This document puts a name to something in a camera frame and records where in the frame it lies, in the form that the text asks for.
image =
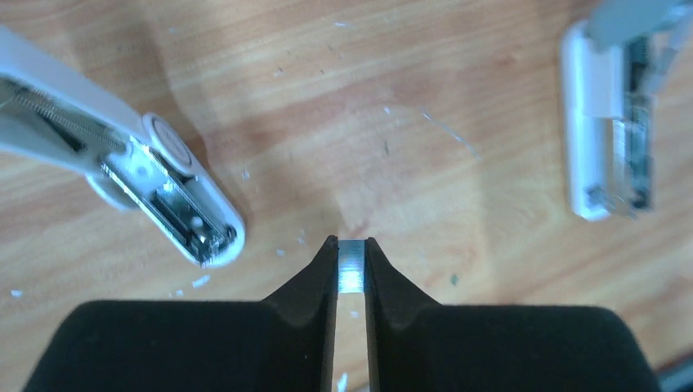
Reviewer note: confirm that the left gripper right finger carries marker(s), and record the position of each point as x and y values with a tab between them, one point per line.
419	344

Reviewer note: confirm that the grey staple strips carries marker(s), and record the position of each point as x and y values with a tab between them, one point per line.
351	258

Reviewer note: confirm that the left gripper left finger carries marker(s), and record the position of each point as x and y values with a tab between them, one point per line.
284	342

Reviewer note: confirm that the white stapler body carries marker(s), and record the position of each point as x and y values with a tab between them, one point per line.
56	115

